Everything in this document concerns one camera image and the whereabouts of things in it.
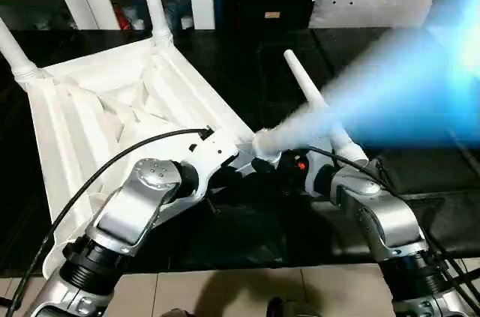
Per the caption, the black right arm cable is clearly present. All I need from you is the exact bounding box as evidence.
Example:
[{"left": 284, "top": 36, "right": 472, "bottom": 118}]
[{"left": 307, "top": 146, "right": 480, "bottom": 295}]

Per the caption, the white plastic table top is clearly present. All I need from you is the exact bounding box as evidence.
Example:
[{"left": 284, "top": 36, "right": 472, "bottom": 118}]
[{"left": 27, "top": 35, "right": 284, "bottom": 282}]

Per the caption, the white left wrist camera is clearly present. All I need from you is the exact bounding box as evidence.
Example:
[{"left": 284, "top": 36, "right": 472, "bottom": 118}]
[{"left": 187, "top": 131, "right": 241, "bottom": 199}]

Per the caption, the black work mat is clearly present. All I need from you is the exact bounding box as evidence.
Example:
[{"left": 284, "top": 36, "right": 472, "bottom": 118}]
[{"left": 0, "top": 26, "right": 480, "bottom": 277}]

